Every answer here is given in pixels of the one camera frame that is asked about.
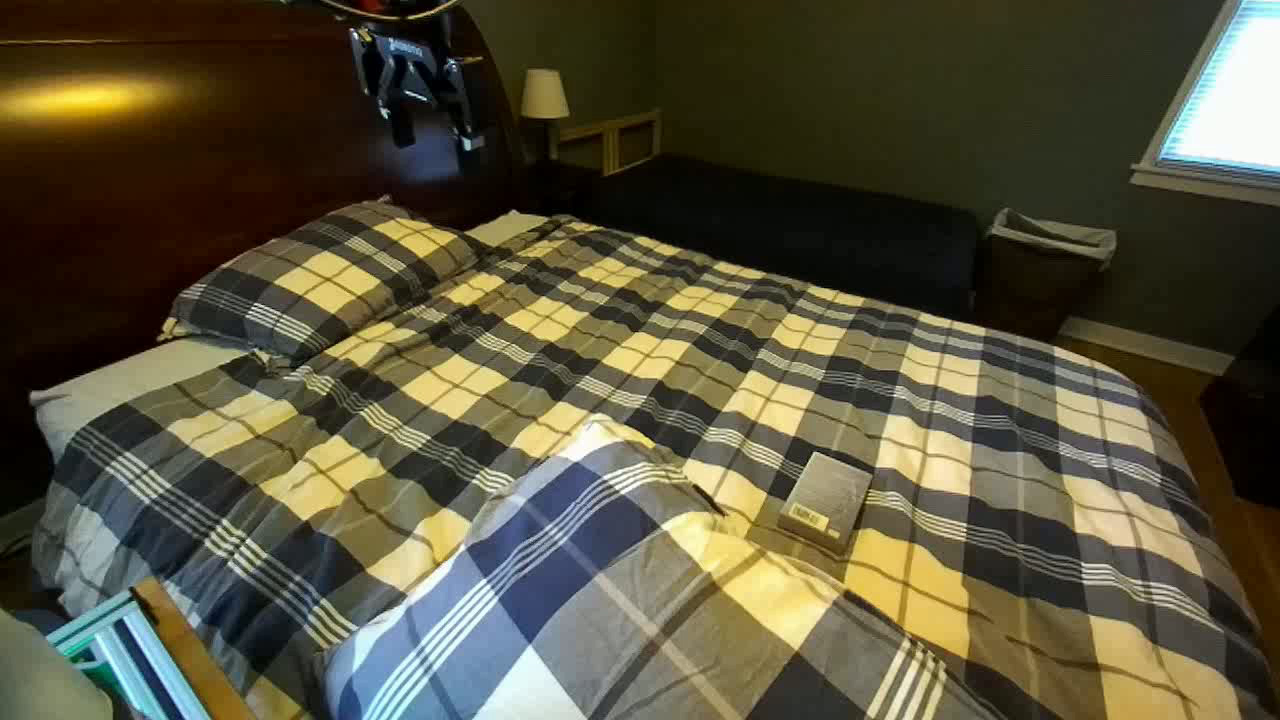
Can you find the yellow plaid far pillow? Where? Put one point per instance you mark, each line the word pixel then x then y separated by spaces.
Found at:
pixel 321 283

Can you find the green teal frame object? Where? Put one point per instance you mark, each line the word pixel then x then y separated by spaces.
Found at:
pixel 144 655

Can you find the small grey book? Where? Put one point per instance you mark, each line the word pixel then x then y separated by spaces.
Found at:
pixel 826 503

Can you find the white wall vent frame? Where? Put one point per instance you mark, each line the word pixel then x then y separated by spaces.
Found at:
pixel 608 147

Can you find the dark wooden headboard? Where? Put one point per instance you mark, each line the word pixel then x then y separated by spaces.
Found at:
pixel 144 142

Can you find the small dark side table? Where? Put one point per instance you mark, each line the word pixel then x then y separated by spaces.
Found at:
pixel 1036 270

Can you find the white shade table lamp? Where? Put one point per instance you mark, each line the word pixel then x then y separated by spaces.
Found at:
pixel 543 108

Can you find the bright window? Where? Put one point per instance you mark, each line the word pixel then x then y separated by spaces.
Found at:
pixel 1221 132

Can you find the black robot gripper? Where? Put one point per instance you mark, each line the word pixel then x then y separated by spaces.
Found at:
pixel 414 70

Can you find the yellow grey plaid comforter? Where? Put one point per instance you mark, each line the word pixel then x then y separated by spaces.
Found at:
pixel 1029 508

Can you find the blue plaid pillow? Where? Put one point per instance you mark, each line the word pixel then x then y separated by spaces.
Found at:
pixel 606 588

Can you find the dark low couch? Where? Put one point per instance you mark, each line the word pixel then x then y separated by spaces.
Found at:
pixel 846 236

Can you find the grey bed sheet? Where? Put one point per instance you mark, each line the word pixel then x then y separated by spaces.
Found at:
pixel 71 404

